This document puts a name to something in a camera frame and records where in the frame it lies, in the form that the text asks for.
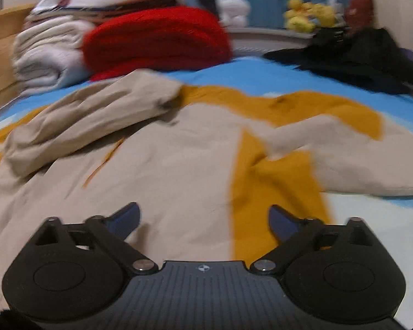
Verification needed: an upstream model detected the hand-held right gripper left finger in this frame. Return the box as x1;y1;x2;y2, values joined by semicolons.
30;202;159;276

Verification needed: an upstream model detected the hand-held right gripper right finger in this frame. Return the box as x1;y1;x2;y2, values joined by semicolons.
249;205;381;276

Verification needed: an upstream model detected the beige and mustard jacket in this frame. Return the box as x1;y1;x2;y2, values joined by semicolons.
0;70;413;308

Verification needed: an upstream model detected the black clothes pile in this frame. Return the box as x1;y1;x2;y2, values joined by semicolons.
263;27;413;95

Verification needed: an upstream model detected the stack of folded clothes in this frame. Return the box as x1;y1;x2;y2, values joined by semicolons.
28;0;193;24

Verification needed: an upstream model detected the blue and white printed bedsheet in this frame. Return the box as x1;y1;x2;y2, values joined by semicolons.
0;55;413;327

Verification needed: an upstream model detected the red knit blanket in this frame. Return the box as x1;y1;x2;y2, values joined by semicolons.
82;6;234;82

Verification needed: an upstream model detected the white folded blanket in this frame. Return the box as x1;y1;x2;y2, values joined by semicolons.
12;19;97;97

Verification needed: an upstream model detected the grey window ledge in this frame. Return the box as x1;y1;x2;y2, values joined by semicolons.
227;26;317;59

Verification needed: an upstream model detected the yellow plush toy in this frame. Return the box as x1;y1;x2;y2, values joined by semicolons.
309;3;338;28
284;0;314;34

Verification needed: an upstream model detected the wooden headboard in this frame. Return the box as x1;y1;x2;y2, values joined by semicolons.
0;3;35;111

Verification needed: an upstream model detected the white plush toy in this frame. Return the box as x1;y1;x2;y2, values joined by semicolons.
216;0;250;28

